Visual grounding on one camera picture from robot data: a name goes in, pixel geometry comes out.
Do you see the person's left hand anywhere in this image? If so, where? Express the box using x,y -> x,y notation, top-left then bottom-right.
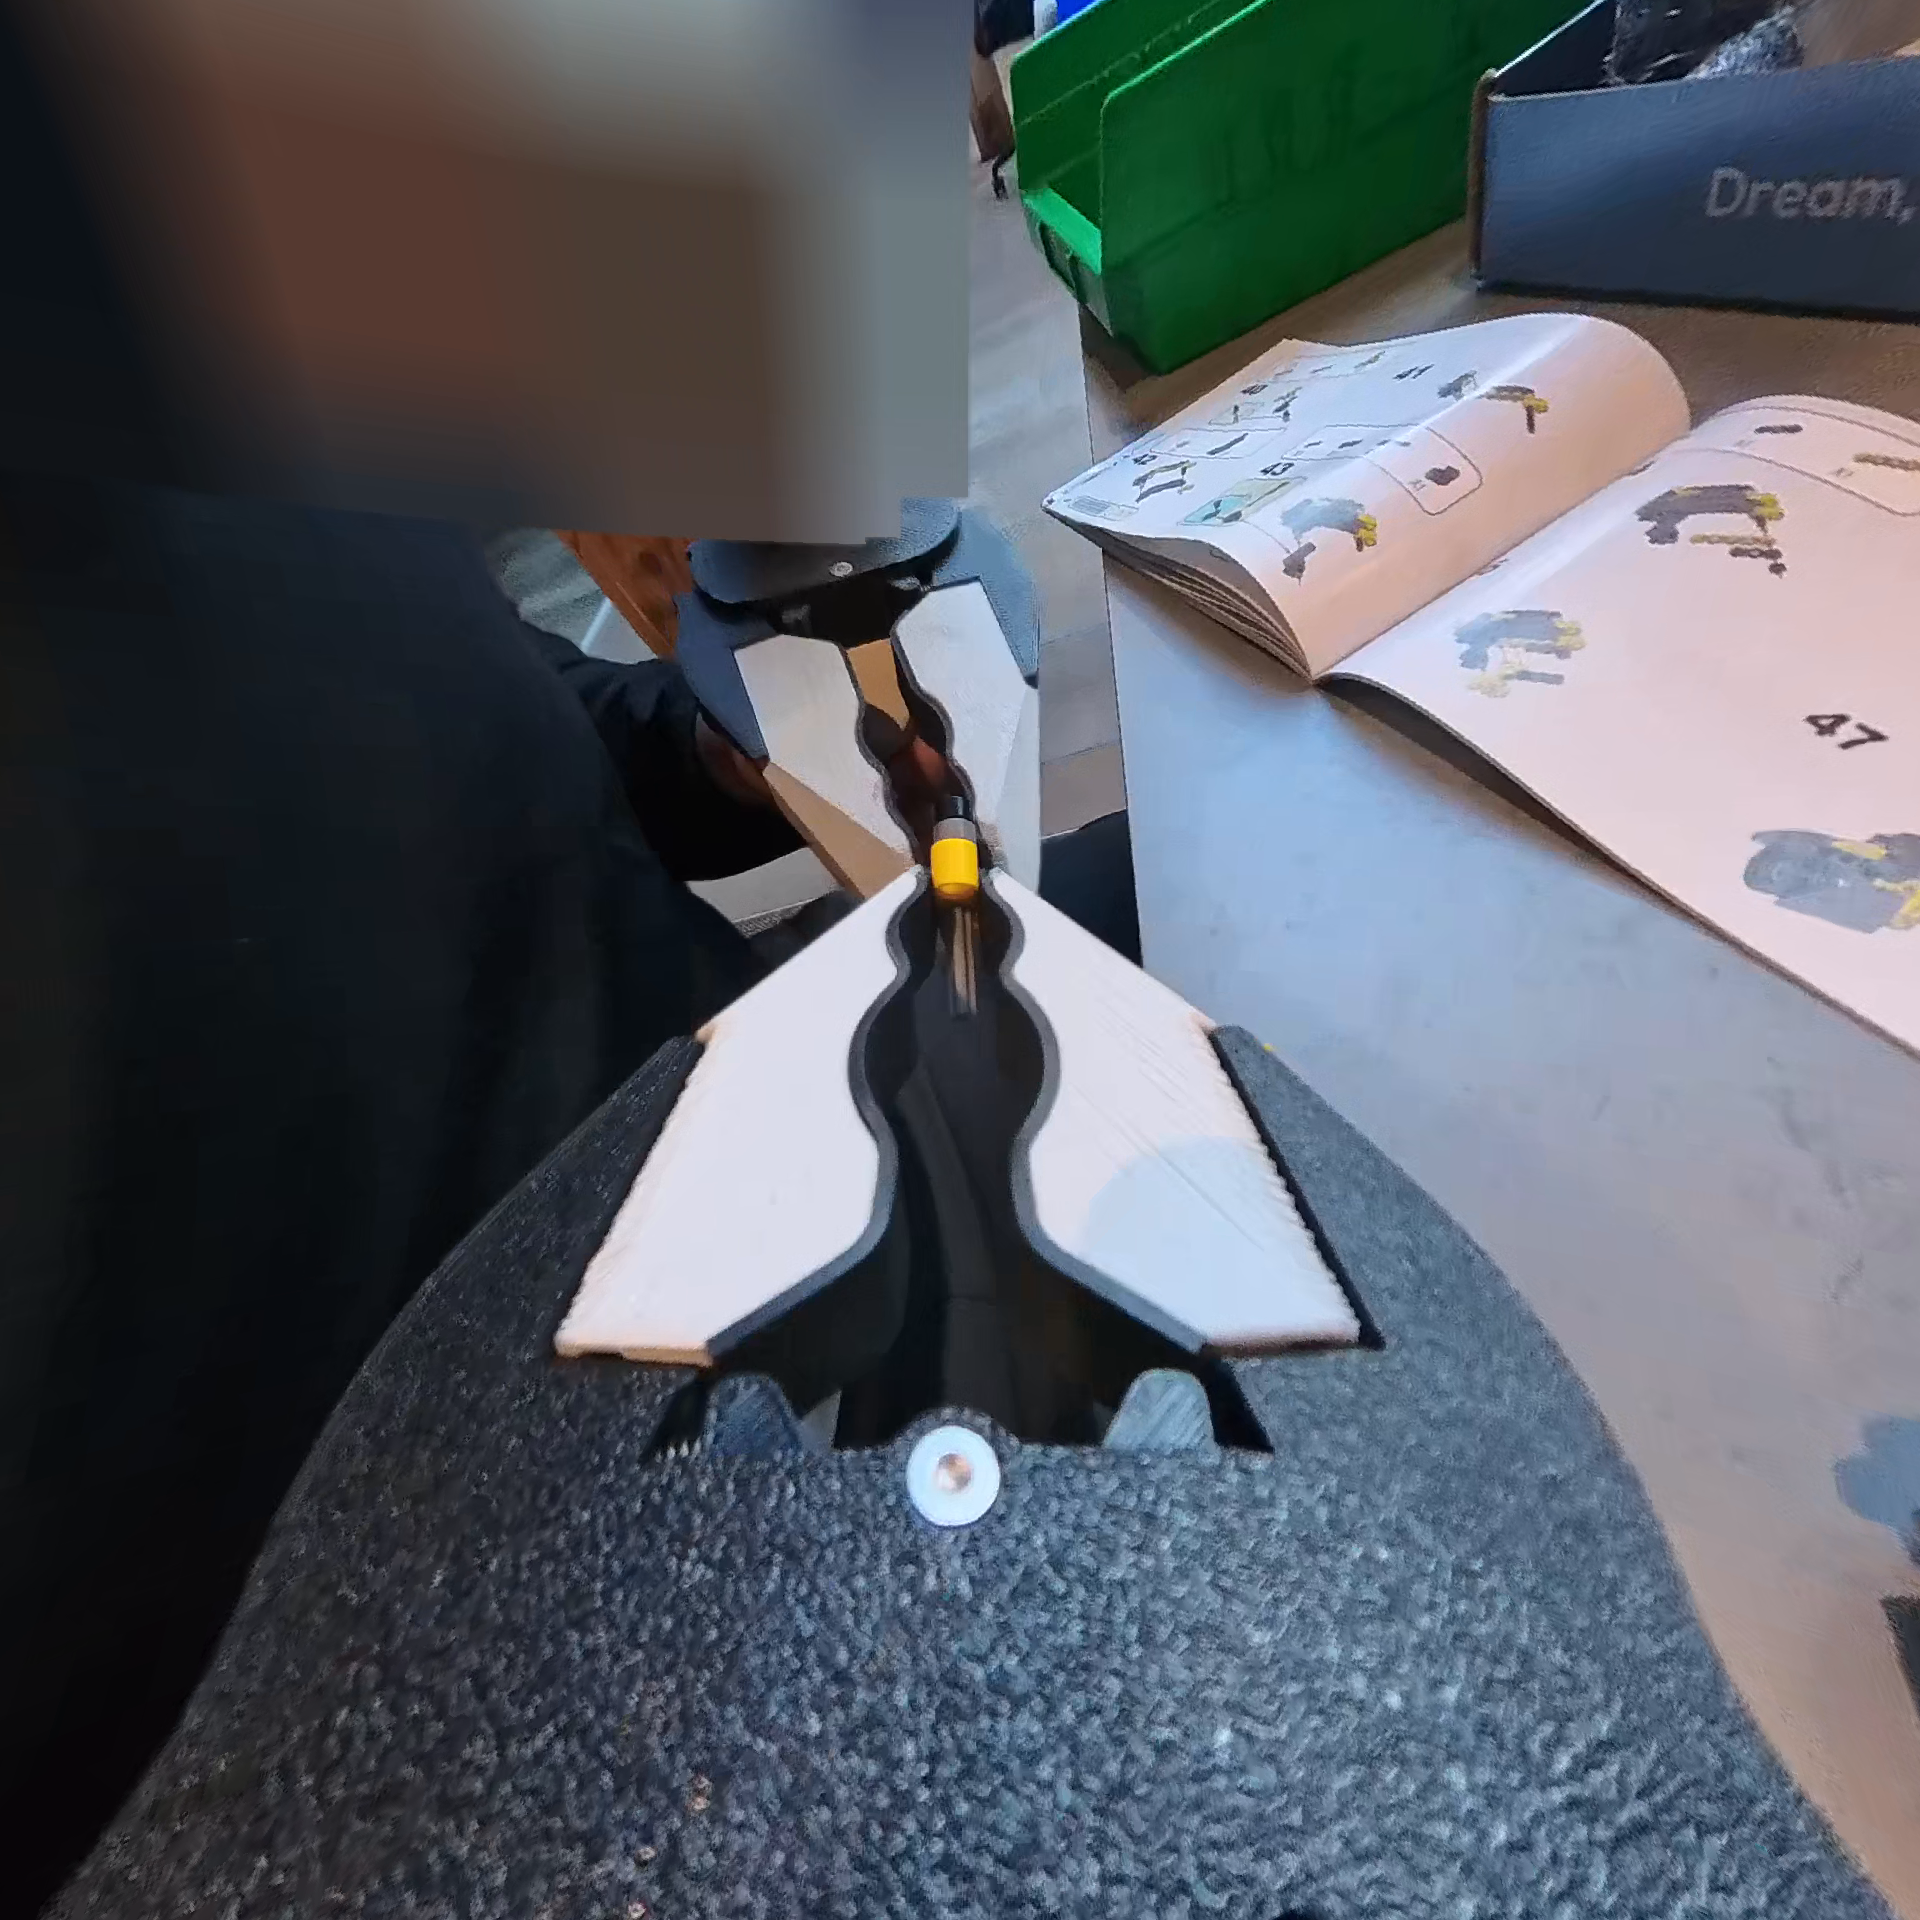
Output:
873,718 -> 956,817

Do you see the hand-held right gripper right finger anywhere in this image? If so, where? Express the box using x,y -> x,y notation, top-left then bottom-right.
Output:
978,870 -> 1362,1360

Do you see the instruction booklet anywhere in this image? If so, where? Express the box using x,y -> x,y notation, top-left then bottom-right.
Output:
1042,310 -> 1920,1052

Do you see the dark cardboard box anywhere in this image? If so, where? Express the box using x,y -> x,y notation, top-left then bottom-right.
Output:
1470,46 -> 1920,318

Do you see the green storage bin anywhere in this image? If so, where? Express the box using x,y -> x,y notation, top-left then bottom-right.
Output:
1009,0 -> 1593,375

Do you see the person's left forearm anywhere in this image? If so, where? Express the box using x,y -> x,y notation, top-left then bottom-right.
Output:
556,630 -> 811,887

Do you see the grey desk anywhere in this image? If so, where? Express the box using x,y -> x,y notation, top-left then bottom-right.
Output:
1080,256 -> 1920,1877

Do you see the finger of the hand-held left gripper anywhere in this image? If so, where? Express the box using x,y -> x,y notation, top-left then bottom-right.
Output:
891,575 -> 1048,887
730,639 -> 921,903

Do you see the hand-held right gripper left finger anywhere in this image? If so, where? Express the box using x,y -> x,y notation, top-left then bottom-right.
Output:
556,865 -> 940,1368

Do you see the person's grey trouser leg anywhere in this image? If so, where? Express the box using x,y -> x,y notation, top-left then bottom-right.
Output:
1036,816 -> 1145,969

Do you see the crumpled plastic bag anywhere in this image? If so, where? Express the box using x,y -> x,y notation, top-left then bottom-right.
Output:
1604,0 -> 1848,85

